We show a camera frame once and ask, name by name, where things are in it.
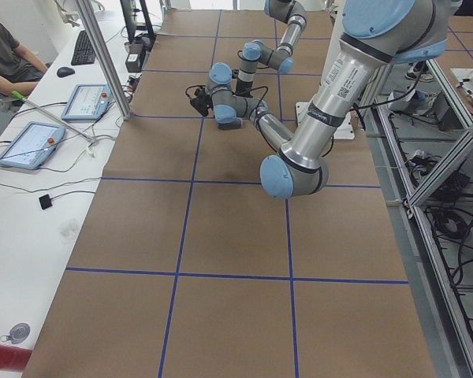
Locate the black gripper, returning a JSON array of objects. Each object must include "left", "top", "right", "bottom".
[{"left": 235, "top": 77, "right": 253, "bottom": 97}]

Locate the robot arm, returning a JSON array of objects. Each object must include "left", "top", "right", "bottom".
[
  {"left": 204, "top": 1, "right": 460, "bottom": 198},
  {"left": 236, "top": 0, "right": 307, "bottom": 97}
]

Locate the black box with label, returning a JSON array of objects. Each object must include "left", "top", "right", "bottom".
[{"left": 125, "top": 43, "right": 146, "bottom": 73}]

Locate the upper teach pendant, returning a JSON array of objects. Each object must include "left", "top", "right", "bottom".
[{"left": 61, "top": 83, "right": 112, "bottom": 122}]

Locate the teach pendant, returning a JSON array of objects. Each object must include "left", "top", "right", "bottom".
[
  {"left": 61, "top": 83, "right": 112, "bottom": 122},
  {"left": 0, "top": 121, "right": 66, "bottom": 170}
]

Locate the black keyboard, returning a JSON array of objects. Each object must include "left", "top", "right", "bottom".
[{"left": 71, "top": 30, "right": 95, "bottom": 66}]

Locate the black computer mouse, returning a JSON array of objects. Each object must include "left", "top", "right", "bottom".
[{"left": 56, "top": 66, "right": 75, "bottom": 78}]

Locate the lower teach pendant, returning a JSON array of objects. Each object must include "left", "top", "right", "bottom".
[{"left": 0, "top": 121, "right": 66, "bottom": 170}]

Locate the small black square pad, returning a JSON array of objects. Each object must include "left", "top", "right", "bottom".
[{"left": 39, "top": 194, "right": 53, "bottom": 210}]

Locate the metal rod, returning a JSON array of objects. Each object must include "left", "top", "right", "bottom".
[{"left": 12, "top": 91, "right": 95, "bottom": 143}]

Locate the seated person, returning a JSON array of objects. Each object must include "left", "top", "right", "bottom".
[{"left": 0, "top": 11, "right": 50, "bottom": 154}]

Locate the round metal disc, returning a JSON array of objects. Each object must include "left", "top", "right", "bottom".
[{"left": 0, "top": 322, "right": 31, "bottom": 344}]

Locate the red cylinder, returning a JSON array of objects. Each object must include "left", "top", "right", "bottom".
[{"left": 0, "top": 344, "right": 32, "bottom": 372}]

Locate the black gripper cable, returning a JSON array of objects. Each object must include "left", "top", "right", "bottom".
[{"left": 184, "top": 83, "right": 269, "bottom": 109}]

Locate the aluminium frame post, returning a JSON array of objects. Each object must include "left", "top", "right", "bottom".
[{"left": 76, "top": 0, "right": 131, "bottom": 120}]

